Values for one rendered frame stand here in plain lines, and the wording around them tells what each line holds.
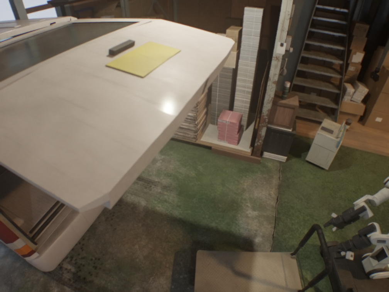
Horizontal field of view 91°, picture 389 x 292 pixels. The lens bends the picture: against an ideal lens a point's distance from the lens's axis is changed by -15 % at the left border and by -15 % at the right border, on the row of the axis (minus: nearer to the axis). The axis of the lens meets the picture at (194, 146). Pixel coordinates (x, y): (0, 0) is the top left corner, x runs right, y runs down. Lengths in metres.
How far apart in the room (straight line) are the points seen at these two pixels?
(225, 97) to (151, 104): 2.56
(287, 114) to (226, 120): 0.77
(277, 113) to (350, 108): 1.95
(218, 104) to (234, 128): 0.50
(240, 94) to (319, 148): 1.26
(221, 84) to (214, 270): 2.25
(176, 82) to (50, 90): 0.41
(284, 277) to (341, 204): 1.32
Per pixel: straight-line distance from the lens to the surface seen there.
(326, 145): 3.10
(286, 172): 3.09
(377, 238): 1.49
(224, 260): 2.04
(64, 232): 2.04
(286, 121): 2.85
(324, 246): 1.67
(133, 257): 2.32
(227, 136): 3.08
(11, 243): 1.87
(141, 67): 0.88
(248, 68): 2.97
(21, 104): 0.77
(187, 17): 7.16
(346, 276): 2.36
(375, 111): 4.55
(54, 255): 2.07
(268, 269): 2.09
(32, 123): 0.69
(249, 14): 2.84
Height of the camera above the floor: 2.09
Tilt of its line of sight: 40 degrees down
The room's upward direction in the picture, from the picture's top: straight up
